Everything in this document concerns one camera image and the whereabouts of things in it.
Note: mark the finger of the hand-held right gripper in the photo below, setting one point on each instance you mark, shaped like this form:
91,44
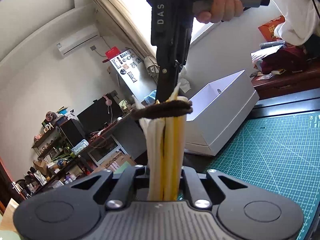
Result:
184,45
166,80

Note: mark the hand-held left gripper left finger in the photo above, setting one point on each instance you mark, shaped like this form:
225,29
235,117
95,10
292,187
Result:
128,185

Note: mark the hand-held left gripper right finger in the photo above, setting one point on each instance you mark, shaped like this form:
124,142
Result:
191,185

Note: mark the white yellow shopping bag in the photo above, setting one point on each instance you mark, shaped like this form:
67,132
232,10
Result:
172,155

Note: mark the person's right forearm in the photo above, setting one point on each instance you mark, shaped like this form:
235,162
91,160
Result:
295,10

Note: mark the red paper bag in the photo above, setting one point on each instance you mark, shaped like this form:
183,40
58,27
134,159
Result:
268,28

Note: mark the person's right hand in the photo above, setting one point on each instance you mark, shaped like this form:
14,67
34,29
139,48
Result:
225,7

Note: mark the green board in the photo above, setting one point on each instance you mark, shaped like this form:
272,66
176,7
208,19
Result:
122,171

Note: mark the beige hanging coat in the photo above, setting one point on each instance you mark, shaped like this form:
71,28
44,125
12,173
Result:
152,67

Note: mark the bright window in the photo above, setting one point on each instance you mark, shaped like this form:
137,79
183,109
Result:
202,33

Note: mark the blue towel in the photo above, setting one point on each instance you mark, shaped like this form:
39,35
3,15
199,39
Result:
150,97

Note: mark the stack of flattened cardboard boxes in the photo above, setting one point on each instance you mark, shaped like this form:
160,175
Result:
117,163

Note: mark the grey fridge with magnets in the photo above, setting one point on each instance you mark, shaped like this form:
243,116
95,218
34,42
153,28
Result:
140,85

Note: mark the cream curtain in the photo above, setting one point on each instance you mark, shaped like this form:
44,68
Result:
120,10

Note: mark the white cardboard box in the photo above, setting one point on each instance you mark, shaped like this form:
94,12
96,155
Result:
200,130

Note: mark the dark wooden desk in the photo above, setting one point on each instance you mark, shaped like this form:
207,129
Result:
110,130

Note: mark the red gift box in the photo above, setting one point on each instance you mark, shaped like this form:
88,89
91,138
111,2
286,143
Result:
112,52

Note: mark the pink headphones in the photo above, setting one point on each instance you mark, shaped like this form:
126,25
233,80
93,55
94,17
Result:
108,102

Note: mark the teal storage box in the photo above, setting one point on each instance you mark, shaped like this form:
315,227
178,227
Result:
80,147

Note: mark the black computer monitor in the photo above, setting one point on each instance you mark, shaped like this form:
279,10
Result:
97,117

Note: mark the green cutting mat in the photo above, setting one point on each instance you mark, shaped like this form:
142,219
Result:
262,160

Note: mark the black computer tower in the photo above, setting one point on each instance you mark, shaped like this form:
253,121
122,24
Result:
72,132

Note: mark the cluttered dark shelf unit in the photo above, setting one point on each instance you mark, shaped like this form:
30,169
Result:
50,155

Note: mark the white air conditioner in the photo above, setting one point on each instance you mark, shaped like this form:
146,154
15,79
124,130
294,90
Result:
77,40

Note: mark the dark red clothing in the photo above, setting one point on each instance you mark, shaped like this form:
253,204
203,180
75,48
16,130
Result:
282,60

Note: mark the dark red wooden cabinet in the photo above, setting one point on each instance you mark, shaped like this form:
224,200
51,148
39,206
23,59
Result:
287,82

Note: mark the dark wooden door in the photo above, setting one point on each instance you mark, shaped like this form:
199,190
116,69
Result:
7,180

